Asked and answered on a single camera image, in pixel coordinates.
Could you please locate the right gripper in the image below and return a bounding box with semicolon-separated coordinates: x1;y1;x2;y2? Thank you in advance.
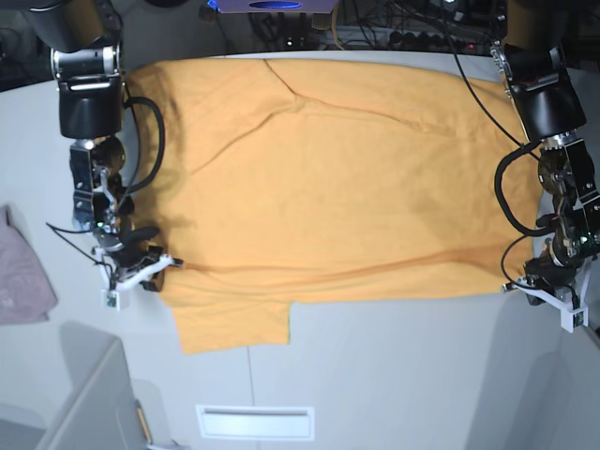
93;226;184;292

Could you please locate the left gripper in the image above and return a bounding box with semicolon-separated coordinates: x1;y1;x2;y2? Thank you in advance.
501;233;598;293

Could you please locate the yellow T-shirt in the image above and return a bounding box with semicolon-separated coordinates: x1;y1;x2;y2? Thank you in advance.
128;59;531;354

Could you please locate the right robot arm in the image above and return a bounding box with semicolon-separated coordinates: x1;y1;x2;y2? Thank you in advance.
23;1;182;297

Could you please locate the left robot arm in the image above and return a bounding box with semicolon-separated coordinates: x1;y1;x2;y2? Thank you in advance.
490;1;599;308

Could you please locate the folded pink cloth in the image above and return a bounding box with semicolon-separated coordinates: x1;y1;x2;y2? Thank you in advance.
1;205;58;325

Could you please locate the orange pencil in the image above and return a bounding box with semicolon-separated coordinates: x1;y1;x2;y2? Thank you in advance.
136;407;152;443

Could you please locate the black power strip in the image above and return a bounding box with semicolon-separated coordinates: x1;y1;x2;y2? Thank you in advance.
386;31;489;54

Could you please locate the blue-ringed device at back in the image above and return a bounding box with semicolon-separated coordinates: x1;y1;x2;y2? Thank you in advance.
207;0;338;14

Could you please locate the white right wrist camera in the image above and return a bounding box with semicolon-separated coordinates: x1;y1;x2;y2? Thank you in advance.
101;255;161;311

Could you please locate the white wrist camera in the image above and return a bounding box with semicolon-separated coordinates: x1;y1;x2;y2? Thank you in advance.
520;263;591;333
101;255;161;311

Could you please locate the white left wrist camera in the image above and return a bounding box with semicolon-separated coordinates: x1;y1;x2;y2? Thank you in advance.
520;263;591;333

